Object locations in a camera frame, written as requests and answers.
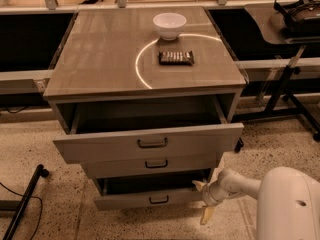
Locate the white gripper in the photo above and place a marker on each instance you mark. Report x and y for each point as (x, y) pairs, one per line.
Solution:
(210, 193)

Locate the grey drawer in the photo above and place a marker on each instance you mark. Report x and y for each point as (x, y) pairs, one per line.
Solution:
(151, 166)
(149, 190)
(148, 128)

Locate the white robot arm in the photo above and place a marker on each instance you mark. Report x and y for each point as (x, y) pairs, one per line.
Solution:
(288, 202)

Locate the grey drawer cabinet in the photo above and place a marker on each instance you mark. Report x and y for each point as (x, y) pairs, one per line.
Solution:
(112, 55)

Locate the cabinet caster wheel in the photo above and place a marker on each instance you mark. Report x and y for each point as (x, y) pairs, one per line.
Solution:
(239, 145)

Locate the black side table stand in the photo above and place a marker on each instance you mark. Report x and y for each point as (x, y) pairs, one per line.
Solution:
(273, 29)

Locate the dark snack bar packet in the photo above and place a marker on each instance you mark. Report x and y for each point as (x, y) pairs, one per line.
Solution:
(176, 58)

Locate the white bowl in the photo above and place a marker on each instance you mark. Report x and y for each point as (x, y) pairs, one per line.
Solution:
(169, 25)

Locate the black stand leg left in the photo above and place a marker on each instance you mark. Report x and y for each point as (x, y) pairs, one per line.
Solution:
(18, 207)

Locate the black headset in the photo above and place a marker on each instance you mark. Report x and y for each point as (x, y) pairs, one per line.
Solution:
(302, 17)

